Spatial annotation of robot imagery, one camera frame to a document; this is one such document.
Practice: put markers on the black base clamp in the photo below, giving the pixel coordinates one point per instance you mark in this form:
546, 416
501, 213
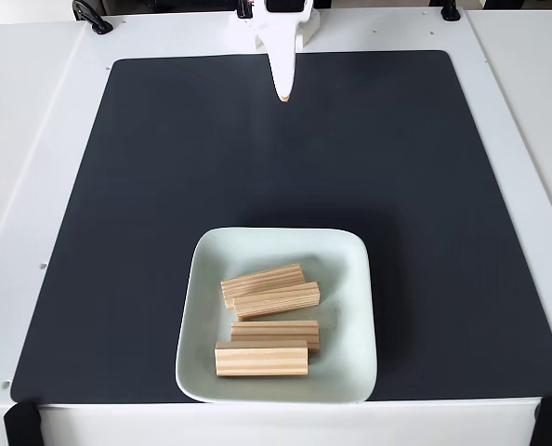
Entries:
244, 8

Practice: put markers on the black table mat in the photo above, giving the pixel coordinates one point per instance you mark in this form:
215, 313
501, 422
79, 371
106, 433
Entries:
118, 279

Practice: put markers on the grooved wooden block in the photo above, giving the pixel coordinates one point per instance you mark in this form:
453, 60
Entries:
276, 329
262, 279
278, 301

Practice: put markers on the black table clamp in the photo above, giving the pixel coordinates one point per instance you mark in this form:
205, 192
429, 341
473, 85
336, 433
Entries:
450, 11
92, 18

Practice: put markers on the pale green square plate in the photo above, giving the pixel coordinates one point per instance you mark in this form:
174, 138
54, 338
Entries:
276, 246

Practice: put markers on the smooth wooden block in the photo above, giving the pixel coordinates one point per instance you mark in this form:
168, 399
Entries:
262, 358

